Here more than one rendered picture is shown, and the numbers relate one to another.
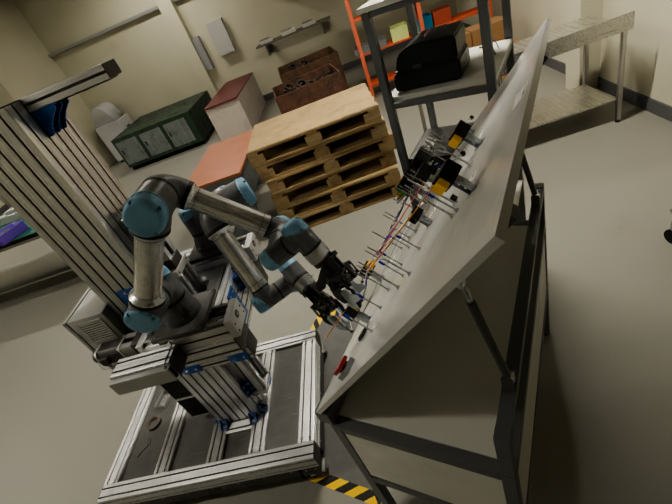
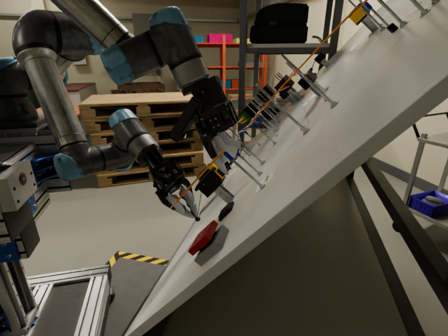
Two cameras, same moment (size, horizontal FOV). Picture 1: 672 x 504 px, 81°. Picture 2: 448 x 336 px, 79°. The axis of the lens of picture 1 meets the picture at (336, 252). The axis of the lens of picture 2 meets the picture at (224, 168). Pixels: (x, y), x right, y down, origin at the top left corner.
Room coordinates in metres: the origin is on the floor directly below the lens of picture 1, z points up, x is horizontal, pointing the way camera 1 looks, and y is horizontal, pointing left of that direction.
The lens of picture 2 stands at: (0.43, 0.26, 1.39)
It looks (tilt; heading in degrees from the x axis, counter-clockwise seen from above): 22 degrees down; 335
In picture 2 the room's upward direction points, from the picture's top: straight up
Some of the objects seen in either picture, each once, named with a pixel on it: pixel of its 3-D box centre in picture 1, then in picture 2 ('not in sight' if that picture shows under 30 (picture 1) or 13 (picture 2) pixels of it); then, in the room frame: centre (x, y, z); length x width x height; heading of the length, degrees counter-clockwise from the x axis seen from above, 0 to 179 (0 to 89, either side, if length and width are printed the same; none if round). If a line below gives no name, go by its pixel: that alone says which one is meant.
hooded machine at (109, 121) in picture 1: (118, 130); not in sight; (10.38, 3.58, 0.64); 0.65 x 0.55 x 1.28; 78
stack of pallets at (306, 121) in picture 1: (327, 157); (147, 134); (3.98, -0.31, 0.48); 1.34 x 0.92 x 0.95; 82
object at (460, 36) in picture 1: (429, 56); (279, 25); (1.85, -0.75, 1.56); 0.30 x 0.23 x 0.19; 52
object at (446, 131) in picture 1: (448, 145); (273, 108); (1.88, -0.77, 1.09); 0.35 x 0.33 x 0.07; 141
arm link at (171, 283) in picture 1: (158, 285); not in sight; (1.30, 0.66, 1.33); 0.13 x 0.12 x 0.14; 168
